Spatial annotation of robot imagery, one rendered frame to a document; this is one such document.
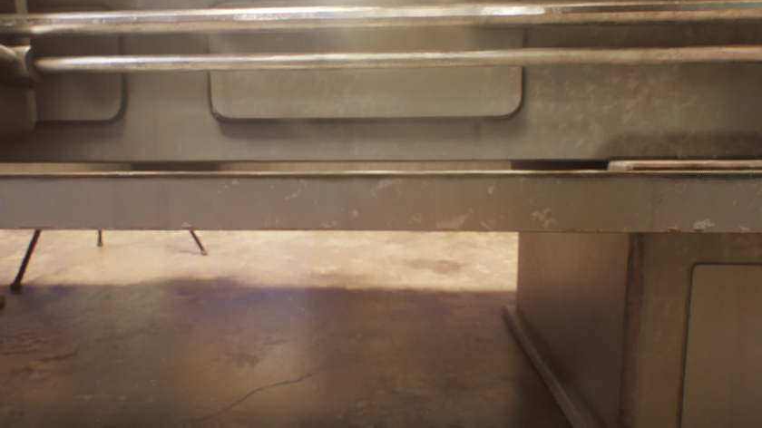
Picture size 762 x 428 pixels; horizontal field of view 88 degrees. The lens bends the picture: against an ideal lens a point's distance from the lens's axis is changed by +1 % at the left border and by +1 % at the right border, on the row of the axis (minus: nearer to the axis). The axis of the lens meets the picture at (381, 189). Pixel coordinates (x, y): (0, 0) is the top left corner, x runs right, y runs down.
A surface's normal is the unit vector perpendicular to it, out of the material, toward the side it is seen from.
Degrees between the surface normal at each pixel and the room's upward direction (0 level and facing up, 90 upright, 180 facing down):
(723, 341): 90
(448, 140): 90
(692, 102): 90
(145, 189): 90
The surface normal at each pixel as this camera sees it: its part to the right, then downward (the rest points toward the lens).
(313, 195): -0.05, 0.10
